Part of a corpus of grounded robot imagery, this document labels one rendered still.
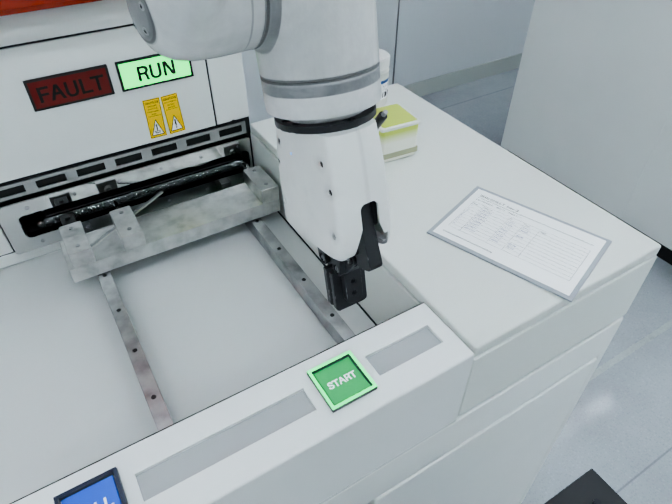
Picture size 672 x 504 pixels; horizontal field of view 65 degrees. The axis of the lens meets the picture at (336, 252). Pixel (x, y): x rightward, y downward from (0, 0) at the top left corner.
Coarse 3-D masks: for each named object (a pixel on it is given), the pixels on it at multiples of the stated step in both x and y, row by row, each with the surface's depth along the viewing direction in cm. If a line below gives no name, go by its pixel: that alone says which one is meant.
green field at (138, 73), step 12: (144, 60) 83; (156, 60) 84; (168, 60) 85; (120, 72) 82; (132, 72) 83; (144, 72) 84; (156, 72) 85; (168, 72) 86; (180, 72) 87; (132, 84) 84; (144, 84) 85
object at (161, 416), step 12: (108, 276) 85; (108, 288) 83; (108, 300) 81; (120, 300) 81; (120, 312) 79; (120, 324) 77; (132, 336) 76; (132, 348) 74; (132, 360) 72; (144, 360) 72; (144, 372) 71; (144, 384) 70; (156, 384) 70; (156, 396) 68; (156, 408) 67; (156, 420) 66; (168, 420) 66
